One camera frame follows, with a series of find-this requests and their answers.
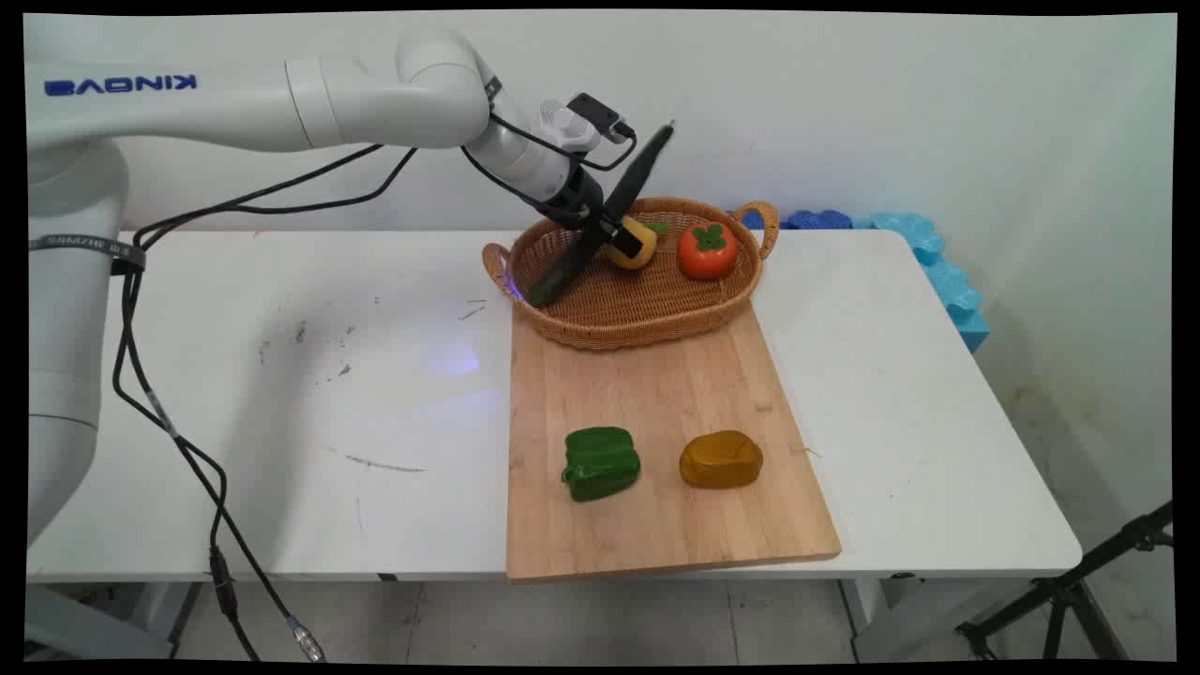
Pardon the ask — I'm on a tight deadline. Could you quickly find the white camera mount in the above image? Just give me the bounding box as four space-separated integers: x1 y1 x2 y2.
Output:
538 97 602 154

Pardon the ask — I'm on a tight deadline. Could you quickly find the black printed strap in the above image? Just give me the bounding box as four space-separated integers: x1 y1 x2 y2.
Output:
28 233 147 275

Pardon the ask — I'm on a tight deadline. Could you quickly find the yellow toy fruit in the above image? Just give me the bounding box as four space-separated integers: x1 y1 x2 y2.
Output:
603 216 671 271

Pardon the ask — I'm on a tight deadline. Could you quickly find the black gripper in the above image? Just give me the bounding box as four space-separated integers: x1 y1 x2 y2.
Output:
536 169 652 260

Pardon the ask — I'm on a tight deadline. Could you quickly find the wooden cutting board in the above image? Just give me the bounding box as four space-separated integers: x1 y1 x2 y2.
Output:
506 298 842 584

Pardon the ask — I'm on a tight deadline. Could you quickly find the green toy bell pepper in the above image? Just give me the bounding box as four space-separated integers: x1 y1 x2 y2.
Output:
561 427 643 503

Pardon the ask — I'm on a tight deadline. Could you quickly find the grey table frame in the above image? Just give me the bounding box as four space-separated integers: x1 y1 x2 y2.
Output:
26 581 203 661

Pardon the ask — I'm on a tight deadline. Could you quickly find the white table leg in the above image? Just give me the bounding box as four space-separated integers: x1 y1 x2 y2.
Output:
839 577 985 663

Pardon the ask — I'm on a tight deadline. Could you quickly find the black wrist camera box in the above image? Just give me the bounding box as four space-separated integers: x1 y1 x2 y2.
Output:
566 92 637 144

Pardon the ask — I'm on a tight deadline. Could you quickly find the dark green toy cucumber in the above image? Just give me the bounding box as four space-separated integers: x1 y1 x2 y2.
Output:
527 122 676 308

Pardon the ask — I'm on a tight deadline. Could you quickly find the black cable with metal connector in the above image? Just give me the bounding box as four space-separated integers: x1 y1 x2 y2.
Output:
111 145 385 663

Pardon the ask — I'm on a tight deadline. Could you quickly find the orange-red toy persimmon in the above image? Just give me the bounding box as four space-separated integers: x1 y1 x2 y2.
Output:
677 221 740 282

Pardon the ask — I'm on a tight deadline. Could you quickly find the black tripod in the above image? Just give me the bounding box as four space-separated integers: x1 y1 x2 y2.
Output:
955 502 1175 662

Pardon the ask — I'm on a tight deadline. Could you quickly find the thin black cable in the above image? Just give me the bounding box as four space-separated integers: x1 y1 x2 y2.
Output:
120 82 640 273

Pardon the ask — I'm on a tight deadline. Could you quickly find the woven wicker basket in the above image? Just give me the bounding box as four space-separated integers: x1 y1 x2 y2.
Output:
482 197 781 353

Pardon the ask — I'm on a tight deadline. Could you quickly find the light blue foam mat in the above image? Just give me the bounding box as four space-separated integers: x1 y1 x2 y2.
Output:
855 213 991 354

